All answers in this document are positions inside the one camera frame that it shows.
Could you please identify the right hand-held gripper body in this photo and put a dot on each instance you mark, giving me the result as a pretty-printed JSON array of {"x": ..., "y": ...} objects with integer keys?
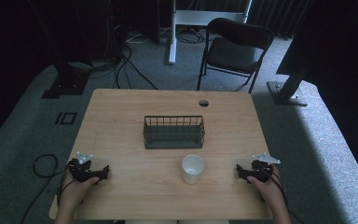
[{"x": 261, "y": 169}]

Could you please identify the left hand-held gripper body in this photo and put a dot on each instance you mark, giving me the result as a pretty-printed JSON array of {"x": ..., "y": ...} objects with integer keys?
[{"x": 81, "y": 170}]

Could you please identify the person's left hand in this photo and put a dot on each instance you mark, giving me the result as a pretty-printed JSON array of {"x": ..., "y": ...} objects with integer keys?
[{"x": 76, "y": 190}]

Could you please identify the person's right hand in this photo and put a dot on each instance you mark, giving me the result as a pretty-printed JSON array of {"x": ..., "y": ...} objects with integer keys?
[{"x": 268, "y": 191}]

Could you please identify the white cup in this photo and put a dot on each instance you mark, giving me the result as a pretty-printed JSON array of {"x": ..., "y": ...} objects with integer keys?
[{"x": 192, "y": 169}]

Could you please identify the black slanted stand with base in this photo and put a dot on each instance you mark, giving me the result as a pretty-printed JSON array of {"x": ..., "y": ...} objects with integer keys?
[{"x": 289, "y": 88}]

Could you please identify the black stand with flat base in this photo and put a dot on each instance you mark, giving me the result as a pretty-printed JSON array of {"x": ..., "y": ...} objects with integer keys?
[{"x": 66, "y": 81}]

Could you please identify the black folding chair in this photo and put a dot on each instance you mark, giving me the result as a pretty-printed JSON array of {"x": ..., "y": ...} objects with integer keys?
[{"x": 234, "y": 51}]

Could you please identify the dark curtain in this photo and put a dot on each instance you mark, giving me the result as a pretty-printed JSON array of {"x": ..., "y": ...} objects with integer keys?
[{"x": 276, "y": 14}]

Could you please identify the white desk frame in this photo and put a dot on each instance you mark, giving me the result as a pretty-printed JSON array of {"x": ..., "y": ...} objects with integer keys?
[{"x": 175, "y": 31}]

